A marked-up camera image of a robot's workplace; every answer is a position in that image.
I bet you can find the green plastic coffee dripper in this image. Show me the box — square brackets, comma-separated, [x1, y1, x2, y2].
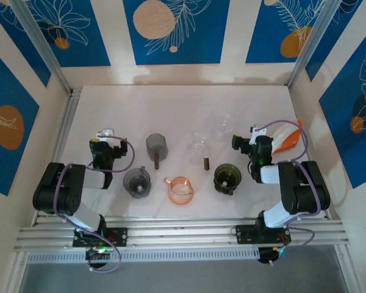
[213, 164, 243, 196]

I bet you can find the clear plastic cup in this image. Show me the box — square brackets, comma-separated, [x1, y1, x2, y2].
[212, 114, 234, 135]

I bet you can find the grey plastic coffee dripper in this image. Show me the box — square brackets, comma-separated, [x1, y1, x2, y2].
[123, 166, 153, 199]

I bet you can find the grey jug with wooden handle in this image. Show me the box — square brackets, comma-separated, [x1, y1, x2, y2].
[145, 132, 169, 170]

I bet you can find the orange transparent jug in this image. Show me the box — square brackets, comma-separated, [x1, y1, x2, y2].
[163, 176, 196, 206]

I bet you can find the black arm base unit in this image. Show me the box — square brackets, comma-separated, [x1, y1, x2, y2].
[85, 246, 112, 269]
[257, 246, 286, 266]

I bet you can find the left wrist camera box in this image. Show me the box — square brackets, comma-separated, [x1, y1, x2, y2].
[114, 140, 129, 158]

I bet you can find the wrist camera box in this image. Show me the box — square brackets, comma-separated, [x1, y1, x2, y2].
[231, 134, 248, 153]
[114, 140, 129, 158]

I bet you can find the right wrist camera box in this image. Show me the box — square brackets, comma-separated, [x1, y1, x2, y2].
[231, 134, 248, 153]

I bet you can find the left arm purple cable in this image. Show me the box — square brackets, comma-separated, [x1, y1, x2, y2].
[52, 137, 136, 274]

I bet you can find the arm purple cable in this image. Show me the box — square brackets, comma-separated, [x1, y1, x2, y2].
[252, 120, 323, 266]
[52, 137, 136, 274]

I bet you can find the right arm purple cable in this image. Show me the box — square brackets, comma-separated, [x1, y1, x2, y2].
[252, 120, 323, 266]

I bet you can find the aluminium side rail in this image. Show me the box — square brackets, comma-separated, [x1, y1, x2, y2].
[33, 88, 82, 226]

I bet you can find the clear jug with wooden handle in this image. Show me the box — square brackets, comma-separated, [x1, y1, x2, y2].
[187, 131, 213, 171]

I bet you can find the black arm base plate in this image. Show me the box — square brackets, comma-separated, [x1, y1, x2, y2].
[235, 224, 292, 245]
[72, 227, 129, 248]

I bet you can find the aluminium frame rail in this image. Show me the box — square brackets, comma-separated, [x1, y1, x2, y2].
[13, 217, 351, 253]

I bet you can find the aluminium frame post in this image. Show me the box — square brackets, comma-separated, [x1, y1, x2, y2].
[9, 0, 73, 95]
[287, 0, 342, 89]

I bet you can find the perforated grey cable tray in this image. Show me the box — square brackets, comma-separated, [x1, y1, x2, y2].
[26, 246, 260, 264]

